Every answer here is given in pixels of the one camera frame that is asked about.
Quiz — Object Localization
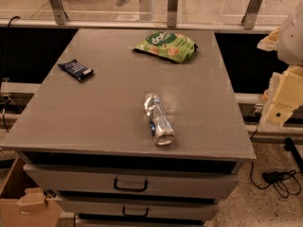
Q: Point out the middle metal railing bracket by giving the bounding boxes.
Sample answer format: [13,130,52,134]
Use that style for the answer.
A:
[167,0,178,27]

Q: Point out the left metal railing bracket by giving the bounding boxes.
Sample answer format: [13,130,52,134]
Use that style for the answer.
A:
[49,0,67,25]

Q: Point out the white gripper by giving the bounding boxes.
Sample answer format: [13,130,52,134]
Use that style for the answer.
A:
[257,1,303,127]

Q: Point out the right metal railing bracket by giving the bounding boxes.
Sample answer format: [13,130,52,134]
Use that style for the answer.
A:
[241,0,263,29]

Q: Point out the metal railing bracket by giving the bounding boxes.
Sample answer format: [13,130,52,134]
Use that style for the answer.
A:
[49,0,67,25]
[167,0,178,27]
[241,0,263,29]

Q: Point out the cardboard box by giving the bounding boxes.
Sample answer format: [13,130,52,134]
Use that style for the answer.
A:
[0,157,62,227]

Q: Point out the top grey drawer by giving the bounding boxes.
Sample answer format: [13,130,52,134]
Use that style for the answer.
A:
[24,164,239,200]

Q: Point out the grey drawer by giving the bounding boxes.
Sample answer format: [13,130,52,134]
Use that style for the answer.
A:
[56,197,219,220]
[24,164,239,200]

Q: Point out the dark blue snack packet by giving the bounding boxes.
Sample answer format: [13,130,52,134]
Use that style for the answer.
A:
[58,59,94,80]

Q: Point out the green rice chip bag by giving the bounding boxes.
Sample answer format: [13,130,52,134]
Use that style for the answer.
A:
[134,31,198,63]

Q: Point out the black power adapter cable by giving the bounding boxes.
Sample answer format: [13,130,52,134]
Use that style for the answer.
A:
[249,128,302,199]

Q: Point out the grey drawer cabinet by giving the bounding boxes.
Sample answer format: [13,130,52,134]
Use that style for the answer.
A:
[2,28,255,227]

